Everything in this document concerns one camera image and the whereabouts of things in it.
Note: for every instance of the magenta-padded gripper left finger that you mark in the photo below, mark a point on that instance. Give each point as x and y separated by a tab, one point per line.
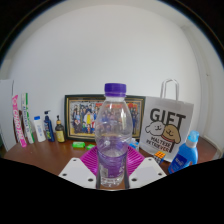
79	172

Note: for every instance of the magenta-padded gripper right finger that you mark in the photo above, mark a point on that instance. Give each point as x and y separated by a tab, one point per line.
146	171

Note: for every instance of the clear purple-capped water bottle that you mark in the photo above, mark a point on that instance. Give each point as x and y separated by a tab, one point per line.
113	140

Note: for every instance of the colourful puzzle cube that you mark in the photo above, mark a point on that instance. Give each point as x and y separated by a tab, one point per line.
159	157

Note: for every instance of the blue detergent bottle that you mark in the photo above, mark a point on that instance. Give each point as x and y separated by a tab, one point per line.
185	156

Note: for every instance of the brown yellow-labelled pump bottle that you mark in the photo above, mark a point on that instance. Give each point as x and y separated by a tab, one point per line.
60	131

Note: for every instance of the white paper gift bag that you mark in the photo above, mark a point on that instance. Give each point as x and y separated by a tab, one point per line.
166	123

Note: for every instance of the dark blue pump bottle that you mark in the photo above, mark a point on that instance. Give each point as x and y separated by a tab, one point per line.
49	128

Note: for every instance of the framed group photo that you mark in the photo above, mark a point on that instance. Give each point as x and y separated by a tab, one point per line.
81	116

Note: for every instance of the white lotion bottle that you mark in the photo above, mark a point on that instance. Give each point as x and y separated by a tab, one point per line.
39	130

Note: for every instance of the brown wooden side table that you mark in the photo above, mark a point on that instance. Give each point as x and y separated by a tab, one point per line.
208	150

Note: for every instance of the long green white box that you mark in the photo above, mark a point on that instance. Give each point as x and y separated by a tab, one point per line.
27	121

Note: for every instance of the long pink box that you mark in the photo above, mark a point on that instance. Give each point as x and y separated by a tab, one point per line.
18	123

